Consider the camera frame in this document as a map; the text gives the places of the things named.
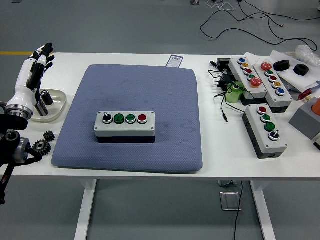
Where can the white table leg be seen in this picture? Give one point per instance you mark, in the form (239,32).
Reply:
(265,212)
(83,212)

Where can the five-button box, red mushroom end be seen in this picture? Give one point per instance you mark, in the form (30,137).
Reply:
(282,100)

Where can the clear bubble wrap bag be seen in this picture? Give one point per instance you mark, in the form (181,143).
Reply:
(308,55)

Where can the black power plug adapter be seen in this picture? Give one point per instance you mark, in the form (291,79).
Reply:
(220,83)

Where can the large black gear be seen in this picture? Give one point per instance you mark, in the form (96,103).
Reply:
(42,148)

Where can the grey block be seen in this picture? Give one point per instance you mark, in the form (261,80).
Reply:
(303,120)

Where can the blue-grey padded mat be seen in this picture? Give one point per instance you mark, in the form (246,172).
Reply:
(150,90)

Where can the purple label card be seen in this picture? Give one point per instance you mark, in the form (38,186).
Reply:
(175,60)

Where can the dark metal cylinder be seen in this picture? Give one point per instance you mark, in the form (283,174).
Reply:
(42,110)
(47,98)

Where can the white shallow dish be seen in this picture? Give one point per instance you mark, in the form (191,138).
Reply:
(57,100)

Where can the small black gear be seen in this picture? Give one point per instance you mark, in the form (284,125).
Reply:
(49,136)

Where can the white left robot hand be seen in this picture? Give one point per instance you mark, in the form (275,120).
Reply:
(22,97)

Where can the metal floor plate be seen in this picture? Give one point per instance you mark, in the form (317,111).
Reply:
(230,200)

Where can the black rectangular device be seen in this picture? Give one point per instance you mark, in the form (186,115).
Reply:
(223,62)

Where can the yellow floor tape line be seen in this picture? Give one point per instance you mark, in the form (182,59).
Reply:
(15,53)

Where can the orange object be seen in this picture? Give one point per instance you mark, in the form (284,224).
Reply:
(316,106)

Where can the grey four-button control box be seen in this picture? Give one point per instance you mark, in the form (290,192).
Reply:
(125,127)

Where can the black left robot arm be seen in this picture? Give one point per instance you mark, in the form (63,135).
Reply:
(12,122)

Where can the four-button box with selector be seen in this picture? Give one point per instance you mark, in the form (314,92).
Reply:
(257,130)

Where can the five-button box, blue end button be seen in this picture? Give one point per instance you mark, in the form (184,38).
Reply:
(238,72)

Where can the white foam sheet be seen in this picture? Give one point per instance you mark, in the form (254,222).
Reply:
(300,81)

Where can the light green plastic cup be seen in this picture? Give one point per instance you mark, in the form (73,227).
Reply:
(233,96)

